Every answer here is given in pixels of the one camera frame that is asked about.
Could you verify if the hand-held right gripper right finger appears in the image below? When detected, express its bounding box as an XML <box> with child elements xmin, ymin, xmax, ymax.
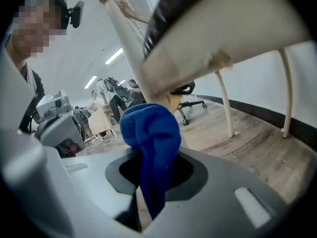
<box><xmin>141</xmin><ymin>147</ymin><xmax>292</xmax><ymax>238</ymax></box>

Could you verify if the black head-mounted camera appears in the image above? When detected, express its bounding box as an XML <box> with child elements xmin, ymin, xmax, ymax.
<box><xmin>51</xmin><ymin>0</ymin><xmax>85</xmax><ymax>29</ymax></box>

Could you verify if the black backpack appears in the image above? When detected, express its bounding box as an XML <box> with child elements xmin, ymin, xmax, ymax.
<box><xmin>103</xmin><ymin>77</ymin><xmax>133</xmax><ymax>103</ymax></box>

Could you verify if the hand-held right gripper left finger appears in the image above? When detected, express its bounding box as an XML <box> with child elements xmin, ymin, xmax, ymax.
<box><xmin>47</xmin><ymin>148</ymin><xmax>144</xmax><ymax>238</ymax></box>

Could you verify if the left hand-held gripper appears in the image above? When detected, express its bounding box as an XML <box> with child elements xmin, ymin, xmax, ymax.
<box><xmin>34</xmin><ymin>90</ymin><xmax>86</xmax><ymax>158</ymax></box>

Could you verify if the blue cloth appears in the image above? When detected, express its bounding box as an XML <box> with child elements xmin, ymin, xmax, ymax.
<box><xmin>119</xmin><ymin>103</ymin><xmax>182</xmax><ymax>221</ymax></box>

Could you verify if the light wooden table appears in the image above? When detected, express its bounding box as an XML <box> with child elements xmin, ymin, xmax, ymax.
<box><xmin>88</xmin><ymin>107</ymin><xmax>120</xmax><ymax>142</ymax></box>

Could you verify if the cream chair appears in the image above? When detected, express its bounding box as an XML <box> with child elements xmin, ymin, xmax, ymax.
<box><xmin>99</xmin><ymin>0</ymin><xmax>317</xmax><ymax>139</ymax></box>

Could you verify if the person's head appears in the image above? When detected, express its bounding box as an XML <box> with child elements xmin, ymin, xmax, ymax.
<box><xmin>5</xmin><ymin>0</ymin><xmax>68</xmax><ymax>66</ymax></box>

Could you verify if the black office chair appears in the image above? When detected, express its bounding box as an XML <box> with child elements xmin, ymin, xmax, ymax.
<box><xmin>170</xmin><ymin>80</ymin><xmax>208</xmax><ymax>126</ymax></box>

